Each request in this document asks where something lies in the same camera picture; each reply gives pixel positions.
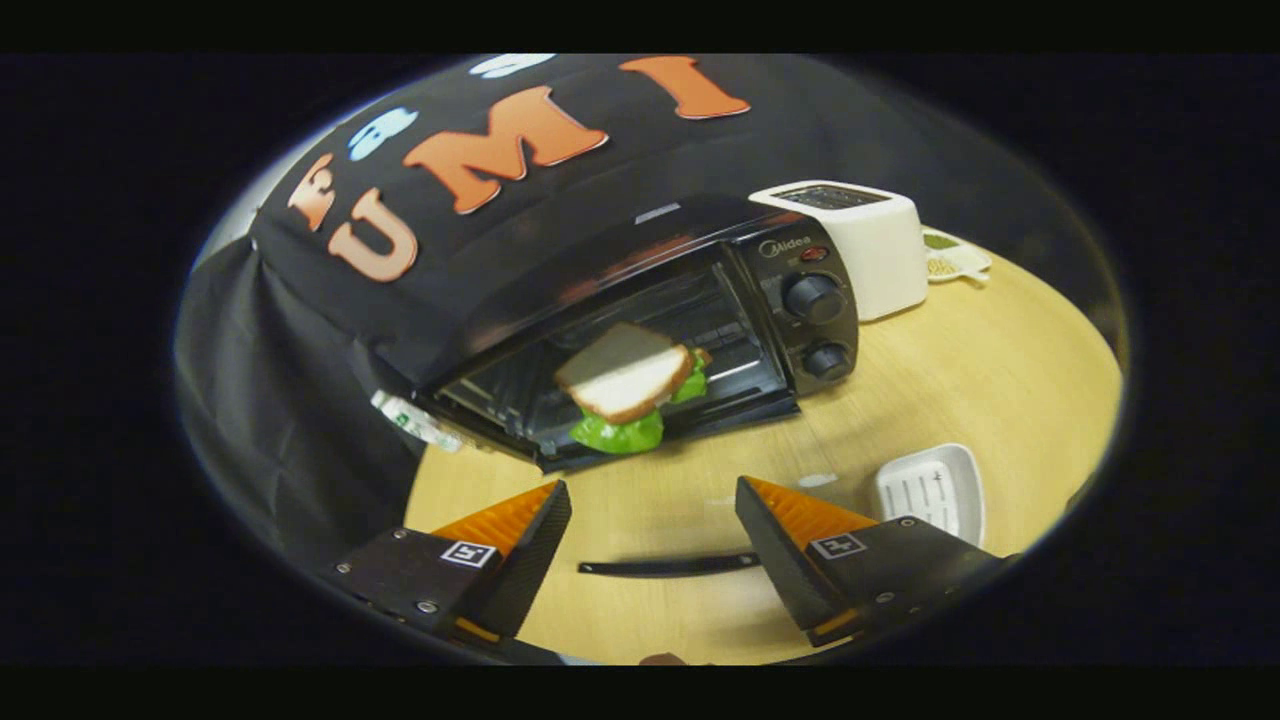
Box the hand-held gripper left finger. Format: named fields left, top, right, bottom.
left=325, top=480, right=573, bottom=641

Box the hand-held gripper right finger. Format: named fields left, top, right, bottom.
left=734, top=476, right=1016, bottom=649

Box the sandwich with lettuce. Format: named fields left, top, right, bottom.
left=553, top=322, right=713, bottom=456

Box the black toaster oven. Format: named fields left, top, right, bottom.
left=410, top=193, right=861, bottom=579

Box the white pop-up toaster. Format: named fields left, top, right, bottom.
left=748, top=180, right=929, bottom=323

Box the small white rectangular tray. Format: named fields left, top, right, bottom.
left=875, top=443, right=988, bottom=549

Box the white bottle with green label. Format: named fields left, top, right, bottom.
left=370, top=388, right=466, bottom=453

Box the white divided dish of beans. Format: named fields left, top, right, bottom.
left=922, top=226, right=993, bottom=287

